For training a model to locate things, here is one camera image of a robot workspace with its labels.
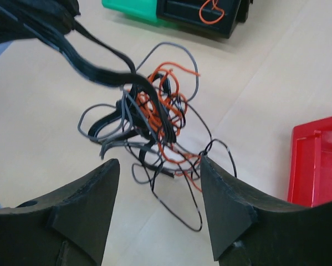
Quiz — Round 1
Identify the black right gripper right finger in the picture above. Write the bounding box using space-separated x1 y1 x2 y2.
201 157 332 265

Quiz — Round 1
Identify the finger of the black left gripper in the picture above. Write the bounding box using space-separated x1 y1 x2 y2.
0 0 80 44

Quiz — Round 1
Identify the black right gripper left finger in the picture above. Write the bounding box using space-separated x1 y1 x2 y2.
0 158 120 265

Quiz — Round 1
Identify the grey thin cable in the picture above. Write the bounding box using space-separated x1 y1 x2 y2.
77 42 199 185

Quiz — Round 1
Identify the red plastic bin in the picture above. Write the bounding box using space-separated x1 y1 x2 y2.
287 116 332 207

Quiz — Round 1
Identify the green plastic bin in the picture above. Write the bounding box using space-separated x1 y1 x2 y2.
101 0 177 28

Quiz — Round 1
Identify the black plastic bin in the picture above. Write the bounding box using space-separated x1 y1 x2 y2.
156 0 253 39

